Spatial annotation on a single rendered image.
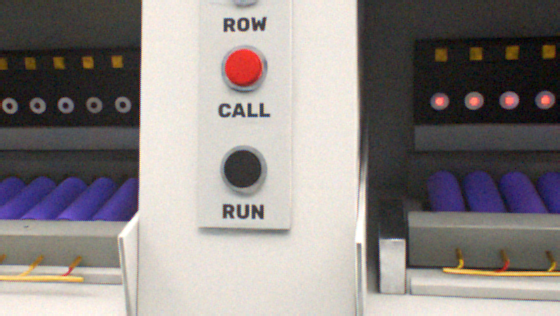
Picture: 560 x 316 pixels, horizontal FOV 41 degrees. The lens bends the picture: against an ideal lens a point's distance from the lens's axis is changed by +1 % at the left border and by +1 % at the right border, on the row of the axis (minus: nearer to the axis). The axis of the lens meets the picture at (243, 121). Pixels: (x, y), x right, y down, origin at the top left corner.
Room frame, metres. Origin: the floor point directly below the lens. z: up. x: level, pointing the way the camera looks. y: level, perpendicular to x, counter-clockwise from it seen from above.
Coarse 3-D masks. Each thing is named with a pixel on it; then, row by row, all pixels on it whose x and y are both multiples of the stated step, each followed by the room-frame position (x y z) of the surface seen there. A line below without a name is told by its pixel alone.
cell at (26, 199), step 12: (36, 180) 0.47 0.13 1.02; (48, 180) 0.47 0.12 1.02; (24, 192) 0.45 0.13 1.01; (36, 192) 0.45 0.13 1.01; (48, 192) 0.46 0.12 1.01; (12, 204) 0.43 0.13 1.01; (24, 204) 0.44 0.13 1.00; (36, 204) 0.44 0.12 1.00; (0, 216) 0.41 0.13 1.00; (12, 216) 0.42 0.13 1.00
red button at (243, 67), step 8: (232, 56) 0.31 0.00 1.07; (240, 56) 0.31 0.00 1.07; (248, 56) 0.31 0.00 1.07; (256, 56) 0.31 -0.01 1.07; (232, 64) 0.31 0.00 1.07; (240, 64) 0.31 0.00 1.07; (248, 64) 0.31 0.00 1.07; (256, 64) 0.31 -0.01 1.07; (232, 72) 0.31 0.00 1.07; (240, 72) 0.31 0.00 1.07; (248, 72) 0.31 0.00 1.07; (256, 72) 0.31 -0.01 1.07; (232, 80) 0.31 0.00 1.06; (240, 80) 0.31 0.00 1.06; (248, 80) 0.31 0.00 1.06; (256, 80) 0.31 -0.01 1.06
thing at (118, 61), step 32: (0, 64) 0.50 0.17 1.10; (32, 64) 0.49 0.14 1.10; (64, 64) 0.49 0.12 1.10; (96, 64) 0.49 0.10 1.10; (128, 64) 0.48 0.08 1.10; (0, 96) 0.51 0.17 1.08; (32, 96) 0.51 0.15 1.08; (64, 96) 0.50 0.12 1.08; (96, 96) 0.50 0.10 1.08; (128, 96) 0.49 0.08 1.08
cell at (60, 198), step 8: (64, 184) 0.46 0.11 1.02; (72, 184) 0.46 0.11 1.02; (80, 184) 0.46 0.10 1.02; (56, 192) 0.44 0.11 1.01; (64, 192) 0.45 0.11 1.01; (72, 192) 0.45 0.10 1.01; (80, 192) 0.46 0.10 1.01; (48, 200) 0.43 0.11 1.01; (56, 200) 0.43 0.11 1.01; (64, 200) 0.44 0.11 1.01; (72, 200) 0.45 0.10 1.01; (40, 208) 0.42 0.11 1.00; (48, 208) 0.42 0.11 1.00; (56, 208) 0.43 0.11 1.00; (64, 208) 0.44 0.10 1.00; (24, 216) 0.41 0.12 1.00; (32, 216) 0.41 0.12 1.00; (40, 216) 0.41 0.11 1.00; (48, 216) 0.42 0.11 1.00; (56, 216) 0.43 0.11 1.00
